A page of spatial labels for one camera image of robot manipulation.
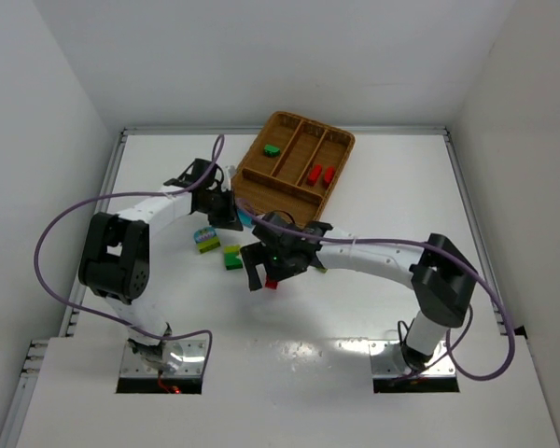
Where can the green lego in tray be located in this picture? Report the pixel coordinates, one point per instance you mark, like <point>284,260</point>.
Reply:
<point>271,151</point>

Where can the red top lego stack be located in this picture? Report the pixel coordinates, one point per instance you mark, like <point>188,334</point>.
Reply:
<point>271,284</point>

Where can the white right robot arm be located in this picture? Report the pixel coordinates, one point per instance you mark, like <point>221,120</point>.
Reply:
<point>440,277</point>

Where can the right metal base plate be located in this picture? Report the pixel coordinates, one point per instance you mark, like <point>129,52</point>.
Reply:
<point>389,361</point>

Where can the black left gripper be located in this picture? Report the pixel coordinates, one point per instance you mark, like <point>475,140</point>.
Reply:
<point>225,216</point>

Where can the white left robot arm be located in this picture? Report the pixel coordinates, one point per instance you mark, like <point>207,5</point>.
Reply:
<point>115,262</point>

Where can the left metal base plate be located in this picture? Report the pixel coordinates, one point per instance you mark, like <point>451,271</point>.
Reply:
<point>183,359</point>

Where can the long cyan lego brick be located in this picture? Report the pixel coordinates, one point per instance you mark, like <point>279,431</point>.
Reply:
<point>246,219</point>

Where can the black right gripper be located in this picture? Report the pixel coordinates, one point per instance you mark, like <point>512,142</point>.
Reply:
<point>261,260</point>

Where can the brown wicker divided tray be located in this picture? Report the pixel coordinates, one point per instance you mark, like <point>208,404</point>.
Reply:
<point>279,184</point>

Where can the cyan lime lego stack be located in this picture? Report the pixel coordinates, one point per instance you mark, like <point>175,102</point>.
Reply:
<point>206,239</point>

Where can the green yellow notched lego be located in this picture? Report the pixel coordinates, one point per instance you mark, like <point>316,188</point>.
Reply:
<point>232,257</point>

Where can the metal base plate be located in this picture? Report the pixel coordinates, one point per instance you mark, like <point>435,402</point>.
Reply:
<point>183,359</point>
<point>389,361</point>

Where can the small red lego brick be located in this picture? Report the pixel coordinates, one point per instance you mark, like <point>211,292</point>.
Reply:
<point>328,176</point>

